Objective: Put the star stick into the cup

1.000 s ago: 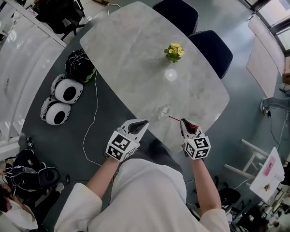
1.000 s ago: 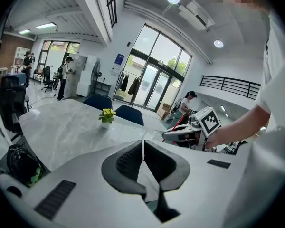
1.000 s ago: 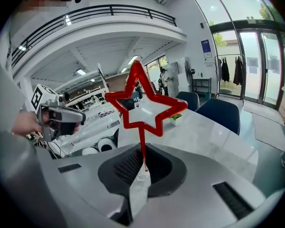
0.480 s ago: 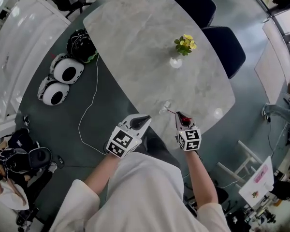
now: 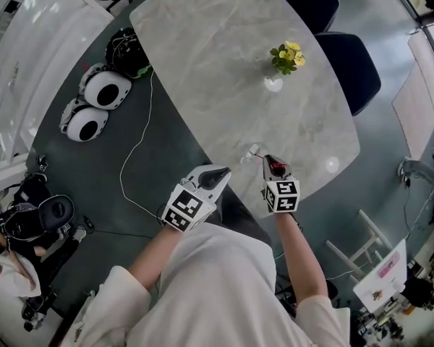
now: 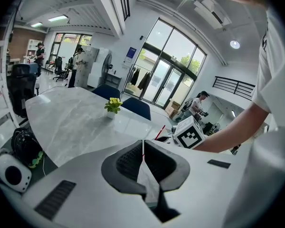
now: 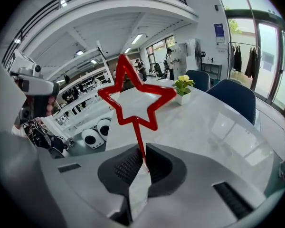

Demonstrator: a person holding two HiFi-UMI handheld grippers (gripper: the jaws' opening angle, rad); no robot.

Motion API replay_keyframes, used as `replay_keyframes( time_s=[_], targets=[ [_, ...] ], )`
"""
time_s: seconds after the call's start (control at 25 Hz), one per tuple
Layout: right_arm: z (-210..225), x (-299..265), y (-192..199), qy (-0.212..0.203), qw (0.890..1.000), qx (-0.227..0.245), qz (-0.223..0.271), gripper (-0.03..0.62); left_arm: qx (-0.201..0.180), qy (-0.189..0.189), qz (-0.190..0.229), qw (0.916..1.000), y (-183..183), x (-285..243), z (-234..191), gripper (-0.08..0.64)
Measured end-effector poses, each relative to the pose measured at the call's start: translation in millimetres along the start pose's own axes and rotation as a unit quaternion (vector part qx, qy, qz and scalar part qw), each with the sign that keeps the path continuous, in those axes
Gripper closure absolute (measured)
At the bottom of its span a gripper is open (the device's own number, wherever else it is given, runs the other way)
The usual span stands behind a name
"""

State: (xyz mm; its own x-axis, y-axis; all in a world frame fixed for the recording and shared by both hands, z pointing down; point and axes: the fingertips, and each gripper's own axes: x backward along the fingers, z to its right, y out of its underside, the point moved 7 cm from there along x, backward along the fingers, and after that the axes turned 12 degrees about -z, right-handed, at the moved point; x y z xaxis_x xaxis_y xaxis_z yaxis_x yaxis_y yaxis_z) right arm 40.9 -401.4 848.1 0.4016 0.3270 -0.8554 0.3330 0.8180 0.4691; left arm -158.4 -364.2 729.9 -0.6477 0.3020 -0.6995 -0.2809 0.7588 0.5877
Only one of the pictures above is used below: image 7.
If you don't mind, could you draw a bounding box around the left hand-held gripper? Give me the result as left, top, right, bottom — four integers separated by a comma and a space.
4, 49, 60, 125

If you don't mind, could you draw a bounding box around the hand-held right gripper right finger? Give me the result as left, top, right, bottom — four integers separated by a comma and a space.
133, 142, 278, 228

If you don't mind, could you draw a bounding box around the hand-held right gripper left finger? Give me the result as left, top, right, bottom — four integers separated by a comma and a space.
37, 144, 144, 228

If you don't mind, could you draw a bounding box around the red star wand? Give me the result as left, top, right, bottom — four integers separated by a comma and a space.
97, 53, 178, 173

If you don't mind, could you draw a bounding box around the person's left hand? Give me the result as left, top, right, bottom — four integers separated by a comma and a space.
46, 95, 56, 117

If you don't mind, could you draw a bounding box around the white round-window backpack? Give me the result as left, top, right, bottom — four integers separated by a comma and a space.
96, 119, 111, 141
81, 128, 105, 149

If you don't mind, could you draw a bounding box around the white shelving rack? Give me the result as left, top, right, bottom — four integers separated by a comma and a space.
41, 40, 114, 137

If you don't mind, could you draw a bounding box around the grey marble table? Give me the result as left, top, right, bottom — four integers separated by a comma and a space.
105, 78, 276, 192

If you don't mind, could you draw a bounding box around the dark blue chair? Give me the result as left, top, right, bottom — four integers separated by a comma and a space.
184, 69, 211, 92
206, 79, 257, 125

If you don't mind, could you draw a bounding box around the yellow flower potted plant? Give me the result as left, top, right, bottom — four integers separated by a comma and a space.
172, 74, 195, 106

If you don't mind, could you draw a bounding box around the black office chair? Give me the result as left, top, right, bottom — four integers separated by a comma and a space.
153, 63, 168, 80

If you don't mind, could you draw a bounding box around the black side table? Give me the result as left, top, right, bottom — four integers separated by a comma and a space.
201, 63, 223, 80

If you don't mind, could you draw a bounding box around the black standing fan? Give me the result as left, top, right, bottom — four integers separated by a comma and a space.
194, 39, 206, 71

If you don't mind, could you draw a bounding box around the dark hanging coat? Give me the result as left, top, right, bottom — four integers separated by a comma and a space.
244, 47, 258, 79
233, 46, 242, 72

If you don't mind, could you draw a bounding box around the black clothes rack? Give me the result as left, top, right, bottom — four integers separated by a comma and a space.
228, 41, 262, 92

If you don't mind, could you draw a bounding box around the blue wall poster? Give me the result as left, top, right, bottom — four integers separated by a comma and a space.
213, 23, 226, 44

